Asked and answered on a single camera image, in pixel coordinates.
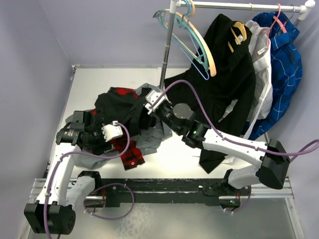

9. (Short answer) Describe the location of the teal plastic hanger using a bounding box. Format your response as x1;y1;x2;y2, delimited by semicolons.
153;0;209;72

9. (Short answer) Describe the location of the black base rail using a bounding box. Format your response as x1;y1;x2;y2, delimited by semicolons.
100;178;249;207

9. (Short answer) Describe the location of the aluminium frame rail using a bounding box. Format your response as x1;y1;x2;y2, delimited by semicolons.
29;178;294;202

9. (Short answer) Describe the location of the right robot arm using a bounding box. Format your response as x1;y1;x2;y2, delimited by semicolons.
145;101;290;195

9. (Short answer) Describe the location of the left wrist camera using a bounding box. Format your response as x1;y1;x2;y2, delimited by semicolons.
101;121;123;142

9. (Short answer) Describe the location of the metal clothes rack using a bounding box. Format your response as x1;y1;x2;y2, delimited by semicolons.
159;0;316;91

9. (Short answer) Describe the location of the hanging black shirt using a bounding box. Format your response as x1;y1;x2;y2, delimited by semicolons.
164;13;257;174

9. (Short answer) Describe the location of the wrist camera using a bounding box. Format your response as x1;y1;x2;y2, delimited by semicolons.
144;90;167;115
101;121;123;142

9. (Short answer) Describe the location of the hanging white shirt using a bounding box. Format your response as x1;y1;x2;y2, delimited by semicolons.
213;14;273;138

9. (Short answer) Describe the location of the hanging blue plaid shirt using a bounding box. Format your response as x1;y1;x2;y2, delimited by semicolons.
249;12;303;140

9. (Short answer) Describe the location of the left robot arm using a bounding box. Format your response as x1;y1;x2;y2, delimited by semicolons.
24;111;129;239

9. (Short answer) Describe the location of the pink hanger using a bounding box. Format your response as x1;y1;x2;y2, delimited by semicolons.
266;3;287;47

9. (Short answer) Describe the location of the red black plaid shirt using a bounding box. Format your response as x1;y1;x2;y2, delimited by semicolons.
91;87;145;170

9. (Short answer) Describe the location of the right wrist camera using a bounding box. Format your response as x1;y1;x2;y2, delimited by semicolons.
144;90;167;115

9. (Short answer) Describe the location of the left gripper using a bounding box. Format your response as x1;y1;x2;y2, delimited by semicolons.
85;118;115;156

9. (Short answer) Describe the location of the grey shirt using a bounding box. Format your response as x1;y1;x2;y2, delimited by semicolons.
75;83;172;170

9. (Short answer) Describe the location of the yellow hanger in black shirt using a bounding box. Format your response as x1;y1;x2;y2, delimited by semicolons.
227;21;252;53

